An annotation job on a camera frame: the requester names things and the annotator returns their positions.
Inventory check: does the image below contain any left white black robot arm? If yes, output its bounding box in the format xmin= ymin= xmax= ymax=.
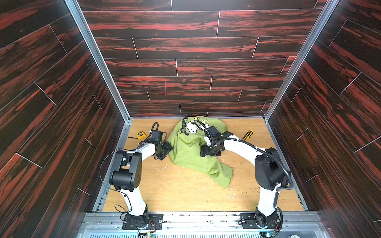
xmin=109 ymin=122 xmax=173 ymax=228

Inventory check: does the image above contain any green Snoopy zip jacket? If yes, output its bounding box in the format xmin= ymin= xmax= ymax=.
xmin=167 ymin=116 xmax=233 ymax=188

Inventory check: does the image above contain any yellow black utility knife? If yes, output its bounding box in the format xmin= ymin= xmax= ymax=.
xmin=242 ymin=130 xmax=254 ymax=141

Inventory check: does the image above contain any yellow tape measure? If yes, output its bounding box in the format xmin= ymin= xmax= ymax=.
xmin=128 ymin=131 xmax=146 ymax=140

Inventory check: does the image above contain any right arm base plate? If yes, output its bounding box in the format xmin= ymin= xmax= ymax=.
xmin=238 ymin=212 xmax=283 ymax=230

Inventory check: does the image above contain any aluminium front rail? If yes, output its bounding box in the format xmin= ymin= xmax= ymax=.
xmin=77 ymin=211 xmax=331 ymax=238

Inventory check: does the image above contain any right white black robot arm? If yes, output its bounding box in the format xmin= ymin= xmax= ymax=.
xmin=197 ymin=126 xmax=294 ymax=229

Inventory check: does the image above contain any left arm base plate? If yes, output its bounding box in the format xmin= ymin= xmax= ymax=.
xmin=122 ymin=213 xmax=164 ymax=230

